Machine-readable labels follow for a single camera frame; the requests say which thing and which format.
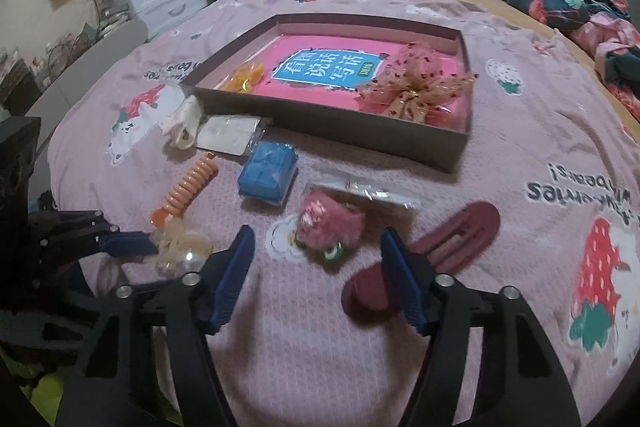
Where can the yellow hair clip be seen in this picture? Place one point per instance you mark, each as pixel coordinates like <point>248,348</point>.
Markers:
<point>245,78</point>

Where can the shallow brown cardboard box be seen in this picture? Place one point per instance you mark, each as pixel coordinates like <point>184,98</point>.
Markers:
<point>350,139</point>

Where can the pink floral cloth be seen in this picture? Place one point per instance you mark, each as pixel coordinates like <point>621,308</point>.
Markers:
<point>612,52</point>

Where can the large maroon hair clip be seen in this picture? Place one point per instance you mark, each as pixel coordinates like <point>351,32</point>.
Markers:
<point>450,234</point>

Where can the clear packet with white contents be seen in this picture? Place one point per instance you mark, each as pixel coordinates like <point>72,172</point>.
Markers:
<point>227,134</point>

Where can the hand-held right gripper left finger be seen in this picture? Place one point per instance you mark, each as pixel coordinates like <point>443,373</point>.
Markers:
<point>234,277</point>

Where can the yellow-green clothing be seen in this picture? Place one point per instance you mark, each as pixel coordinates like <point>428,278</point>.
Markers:
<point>45,399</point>

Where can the grey padded bench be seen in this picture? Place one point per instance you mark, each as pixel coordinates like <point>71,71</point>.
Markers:
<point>95,62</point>

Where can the glittery pink mesh hair bow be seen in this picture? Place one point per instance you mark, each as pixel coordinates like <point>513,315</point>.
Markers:
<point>417,89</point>

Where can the blue hair claw clip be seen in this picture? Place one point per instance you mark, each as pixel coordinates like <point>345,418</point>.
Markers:
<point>267,172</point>

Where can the clear plastic wrapper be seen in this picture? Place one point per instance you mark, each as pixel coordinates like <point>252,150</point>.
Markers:
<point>380,194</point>

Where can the cream fabric scrunchie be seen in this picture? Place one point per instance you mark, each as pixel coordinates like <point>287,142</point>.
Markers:
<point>181,122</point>

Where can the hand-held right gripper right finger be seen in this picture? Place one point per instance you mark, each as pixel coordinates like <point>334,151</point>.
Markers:
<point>400,279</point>

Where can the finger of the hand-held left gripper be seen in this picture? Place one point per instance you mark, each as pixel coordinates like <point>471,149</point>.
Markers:
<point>80,222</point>
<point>127,245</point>

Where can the pink book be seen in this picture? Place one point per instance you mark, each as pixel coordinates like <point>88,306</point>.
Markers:
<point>320,67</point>

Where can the pink printed blanket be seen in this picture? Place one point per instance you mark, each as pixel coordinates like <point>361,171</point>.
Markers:
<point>310,357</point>

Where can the pink fuzzy hair clip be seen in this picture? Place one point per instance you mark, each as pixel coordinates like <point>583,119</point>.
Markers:
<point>330,219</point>

